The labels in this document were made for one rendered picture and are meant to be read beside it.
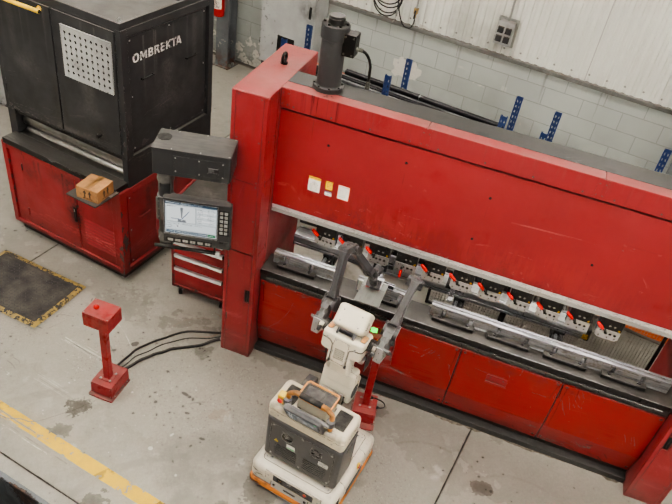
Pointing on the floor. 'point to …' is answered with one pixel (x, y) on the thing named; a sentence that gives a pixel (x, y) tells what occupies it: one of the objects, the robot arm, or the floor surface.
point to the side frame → (649, 461)
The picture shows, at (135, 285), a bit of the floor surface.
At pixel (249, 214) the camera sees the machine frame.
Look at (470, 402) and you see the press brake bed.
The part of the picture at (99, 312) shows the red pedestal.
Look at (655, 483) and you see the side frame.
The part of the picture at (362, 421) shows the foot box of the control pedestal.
